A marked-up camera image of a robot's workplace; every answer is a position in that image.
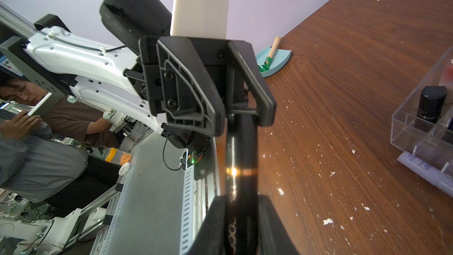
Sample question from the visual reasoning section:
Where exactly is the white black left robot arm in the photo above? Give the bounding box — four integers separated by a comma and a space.
1, 0, 277, 151

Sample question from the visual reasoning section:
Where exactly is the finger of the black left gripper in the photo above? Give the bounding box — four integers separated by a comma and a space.
156, 36, 225, 137
226, 40, 277, 127

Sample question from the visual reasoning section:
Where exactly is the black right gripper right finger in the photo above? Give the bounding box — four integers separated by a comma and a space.
258, 195, 299, 255

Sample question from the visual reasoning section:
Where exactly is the person in grey shirt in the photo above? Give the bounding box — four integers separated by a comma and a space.
1, 110, 120, 213

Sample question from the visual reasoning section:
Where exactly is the person in brown shirt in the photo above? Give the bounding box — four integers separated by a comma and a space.
1, 72, 125, 148

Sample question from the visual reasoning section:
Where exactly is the black gold lipstick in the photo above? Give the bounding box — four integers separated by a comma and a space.
414, 86, 448, 132
224, 114, 258, 255

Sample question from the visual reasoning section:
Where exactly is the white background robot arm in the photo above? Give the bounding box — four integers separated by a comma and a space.
1, 207, 107, 255

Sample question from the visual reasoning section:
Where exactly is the clear acrylic lipstick organizer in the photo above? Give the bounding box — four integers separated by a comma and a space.
390, 48, 453, 177

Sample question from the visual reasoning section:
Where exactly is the teal dustpan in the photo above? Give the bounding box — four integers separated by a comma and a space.
256, 47, 292, 78

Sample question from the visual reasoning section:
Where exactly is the aluminium front rail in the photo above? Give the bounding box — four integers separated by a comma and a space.
91, 133, 221, 255

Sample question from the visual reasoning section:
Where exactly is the green rake wooden handle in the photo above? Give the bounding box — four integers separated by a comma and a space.
256, 37, 281, 74

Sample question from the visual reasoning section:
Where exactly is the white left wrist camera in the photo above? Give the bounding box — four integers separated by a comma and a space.
170, 0, 229, 39

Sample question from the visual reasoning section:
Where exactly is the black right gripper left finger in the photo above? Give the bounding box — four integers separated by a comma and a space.
188, 196, 226, 255

